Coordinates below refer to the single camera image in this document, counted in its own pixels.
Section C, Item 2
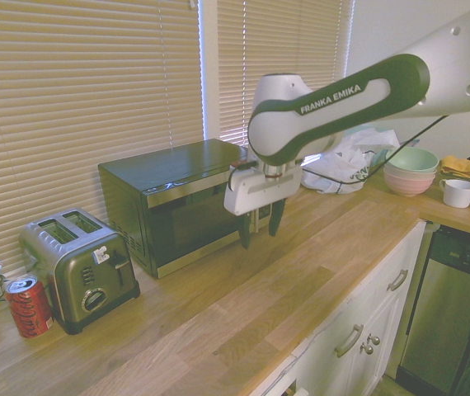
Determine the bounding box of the stainless steel dishwasher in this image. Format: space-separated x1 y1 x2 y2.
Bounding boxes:
395 224 470 396

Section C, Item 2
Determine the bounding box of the yellow cloth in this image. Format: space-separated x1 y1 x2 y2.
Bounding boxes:
440 154 470 185

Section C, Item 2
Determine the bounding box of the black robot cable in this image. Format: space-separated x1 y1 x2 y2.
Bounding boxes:
300 114 450 185

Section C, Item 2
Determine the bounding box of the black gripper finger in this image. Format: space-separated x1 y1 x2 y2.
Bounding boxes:
268 196 288 238
237 210 256 251

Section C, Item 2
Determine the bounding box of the black glass microwave door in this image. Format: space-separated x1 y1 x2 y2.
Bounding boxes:
141 172 261 280

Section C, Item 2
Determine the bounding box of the thin blind tilt wand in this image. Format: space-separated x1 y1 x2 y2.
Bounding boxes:
241 0 248 145

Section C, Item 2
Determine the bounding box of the narrow beige window blind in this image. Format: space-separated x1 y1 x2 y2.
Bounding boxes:
217 0 355 149

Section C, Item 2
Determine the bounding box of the mint green bowl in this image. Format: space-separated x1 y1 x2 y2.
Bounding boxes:
384 147 439 174

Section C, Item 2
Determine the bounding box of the red cola can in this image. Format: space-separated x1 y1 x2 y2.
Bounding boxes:
4 275 54 339

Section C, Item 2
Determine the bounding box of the wide beige window blind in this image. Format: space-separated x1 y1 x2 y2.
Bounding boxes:
0 0 204 281

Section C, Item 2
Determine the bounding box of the silver two-slot toaster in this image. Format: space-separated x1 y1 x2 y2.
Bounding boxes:
19 208 142 336

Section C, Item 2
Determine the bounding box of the white plastic bag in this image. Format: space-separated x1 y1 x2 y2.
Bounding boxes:
300 126 401 195

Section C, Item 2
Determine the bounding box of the pink bowl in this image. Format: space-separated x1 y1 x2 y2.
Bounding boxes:
383 168 438 198

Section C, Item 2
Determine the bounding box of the white kitchen cabinet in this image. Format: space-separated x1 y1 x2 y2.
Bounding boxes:
255 220 428 396

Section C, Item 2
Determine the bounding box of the white ceramic mug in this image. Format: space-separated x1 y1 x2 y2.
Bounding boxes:
439 178 470 209

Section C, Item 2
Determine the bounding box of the black steel microwave body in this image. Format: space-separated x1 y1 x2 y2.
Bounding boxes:
97 138 249 274

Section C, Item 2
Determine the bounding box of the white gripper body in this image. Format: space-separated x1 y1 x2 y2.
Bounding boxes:
223 163 303 216

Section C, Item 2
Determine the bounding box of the silver cabinet bar handle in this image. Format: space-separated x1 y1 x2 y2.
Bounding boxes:
334 323 364 358
386 268 409 293

